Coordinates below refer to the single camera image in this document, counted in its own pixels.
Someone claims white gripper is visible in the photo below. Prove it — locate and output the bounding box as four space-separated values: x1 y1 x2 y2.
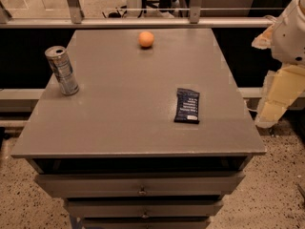
252 0 305 128

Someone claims dark blue rxbar wrapper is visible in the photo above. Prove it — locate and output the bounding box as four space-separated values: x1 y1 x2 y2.
174 88 200 124

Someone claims metal window railing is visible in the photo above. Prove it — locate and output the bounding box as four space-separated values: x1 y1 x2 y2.
0 0 276 29

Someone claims orange fruit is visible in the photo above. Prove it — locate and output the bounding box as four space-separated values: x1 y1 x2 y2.
138 31 154 48

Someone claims grey drawer cabinet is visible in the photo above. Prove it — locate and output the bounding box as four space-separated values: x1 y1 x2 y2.
10 28 267 229

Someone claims silver drink can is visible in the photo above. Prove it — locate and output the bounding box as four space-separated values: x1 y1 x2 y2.
45 46 79 95

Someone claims middle grey drawer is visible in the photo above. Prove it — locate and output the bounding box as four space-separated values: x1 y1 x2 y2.
65 198 223 219

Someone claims grey drawer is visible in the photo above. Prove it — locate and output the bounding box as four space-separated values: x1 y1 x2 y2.
35 172 245 198
83 218 210 229
65 198 223 219

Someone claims bottom grey drawer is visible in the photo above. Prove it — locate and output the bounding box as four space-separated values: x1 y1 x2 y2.
83 218 210 229

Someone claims top grey drawer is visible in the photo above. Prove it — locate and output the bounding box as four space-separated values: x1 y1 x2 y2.
35 172 245 198

